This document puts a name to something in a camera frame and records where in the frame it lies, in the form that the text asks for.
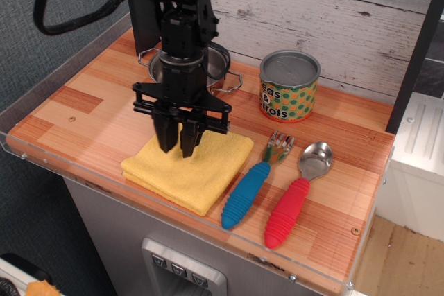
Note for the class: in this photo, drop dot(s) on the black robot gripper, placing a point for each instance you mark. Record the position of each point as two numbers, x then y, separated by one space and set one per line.
179 94

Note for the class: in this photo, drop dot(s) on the yellow rag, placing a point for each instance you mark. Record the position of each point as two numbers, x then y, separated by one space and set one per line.
194 183

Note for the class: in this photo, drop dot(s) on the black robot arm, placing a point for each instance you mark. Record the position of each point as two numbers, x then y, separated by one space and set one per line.
187 27

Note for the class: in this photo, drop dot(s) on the small steel pot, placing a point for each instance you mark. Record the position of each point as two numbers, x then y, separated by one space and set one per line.
220 79

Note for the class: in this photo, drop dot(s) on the peas and carrots toy can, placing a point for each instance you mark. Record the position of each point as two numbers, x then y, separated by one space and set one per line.
288 85

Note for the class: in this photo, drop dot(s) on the grey toy fridge cabinet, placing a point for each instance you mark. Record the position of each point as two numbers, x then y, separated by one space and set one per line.
118 227

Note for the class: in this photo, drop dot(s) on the silver dispenser button panel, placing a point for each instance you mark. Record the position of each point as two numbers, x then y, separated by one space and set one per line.
173 273

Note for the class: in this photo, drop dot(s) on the clear acrylic table guard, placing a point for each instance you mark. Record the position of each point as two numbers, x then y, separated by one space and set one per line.
79 123

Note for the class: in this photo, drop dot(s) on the orange object bottom left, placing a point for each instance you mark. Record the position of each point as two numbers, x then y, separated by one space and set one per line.
41 288

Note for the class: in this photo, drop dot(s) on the white toy sink unit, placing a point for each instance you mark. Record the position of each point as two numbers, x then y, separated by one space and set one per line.
411 194

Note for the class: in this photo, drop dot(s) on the blue handled fork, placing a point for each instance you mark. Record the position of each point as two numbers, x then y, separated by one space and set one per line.
242 197

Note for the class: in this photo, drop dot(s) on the dark vertical post left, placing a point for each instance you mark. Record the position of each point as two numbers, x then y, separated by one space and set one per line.
144 16

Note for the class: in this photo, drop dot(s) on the dark vertical post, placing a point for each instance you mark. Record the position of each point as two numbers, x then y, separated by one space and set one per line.
418 56
144 16

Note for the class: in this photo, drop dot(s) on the red handled spoon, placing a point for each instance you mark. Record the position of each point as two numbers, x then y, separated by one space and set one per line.
315 161

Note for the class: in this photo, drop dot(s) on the dark vertical post right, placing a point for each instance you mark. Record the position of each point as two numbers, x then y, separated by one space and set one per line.
418 56

